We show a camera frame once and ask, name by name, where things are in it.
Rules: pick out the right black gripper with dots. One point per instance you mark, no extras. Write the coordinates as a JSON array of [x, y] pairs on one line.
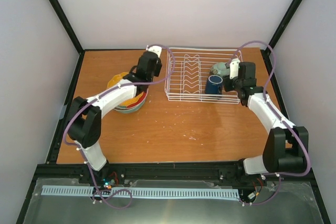
[[227, 86]]

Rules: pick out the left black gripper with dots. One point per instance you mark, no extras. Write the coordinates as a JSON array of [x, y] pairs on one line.
[[158, 67]]

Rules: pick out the dark blue mug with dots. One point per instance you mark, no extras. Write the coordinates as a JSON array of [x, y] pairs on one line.
[[214, 86]]

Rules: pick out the green floral small bowl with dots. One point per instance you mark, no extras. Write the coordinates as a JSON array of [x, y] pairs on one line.
[[220, 69]]

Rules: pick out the yellow polka dot plate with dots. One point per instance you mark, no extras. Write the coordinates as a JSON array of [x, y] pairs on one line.
[[116, 79]]

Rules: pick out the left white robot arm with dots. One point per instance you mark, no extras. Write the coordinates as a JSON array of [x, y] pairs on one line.
[[85, 115]]

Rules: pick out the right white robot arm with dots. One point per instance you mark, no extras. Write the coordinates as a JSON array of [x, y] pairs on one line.
[[286, 148]]

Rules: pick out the red floral plate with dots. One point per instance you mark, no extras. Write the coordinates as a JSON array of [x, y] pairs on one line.
[[133, 102]]

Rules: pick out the striped large bowl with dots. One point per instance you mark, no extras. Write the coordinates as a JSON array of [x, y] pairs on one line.
[[134, 109]]

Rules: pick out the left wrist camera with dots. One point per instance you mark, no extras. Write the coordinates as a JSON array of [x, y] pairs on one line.
[[155, 49]]

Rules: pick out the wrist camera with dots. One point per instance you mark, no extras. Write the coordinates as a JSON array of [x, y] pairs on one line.
[[155, 49], [234, 68]]

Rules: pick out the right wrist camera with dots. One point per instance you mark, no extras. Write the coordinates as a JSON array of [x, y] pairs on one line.
[[234, 68]]

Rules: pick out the white wire dish rack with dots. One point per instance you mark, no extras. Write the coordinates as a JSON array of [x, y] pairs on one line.
[[189, 69]]

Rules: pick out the left black frame post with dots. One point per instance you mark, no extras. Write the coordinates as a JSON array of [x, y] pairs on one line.
[[66, 25]]

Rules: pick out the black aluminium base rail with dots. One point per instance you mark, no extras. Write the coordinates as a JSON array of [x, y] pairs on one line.
[[223, 173]]

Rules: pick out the light blue cable duct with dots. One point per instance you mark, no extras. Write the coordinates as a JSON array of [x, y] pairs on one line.
[[143, 193]]

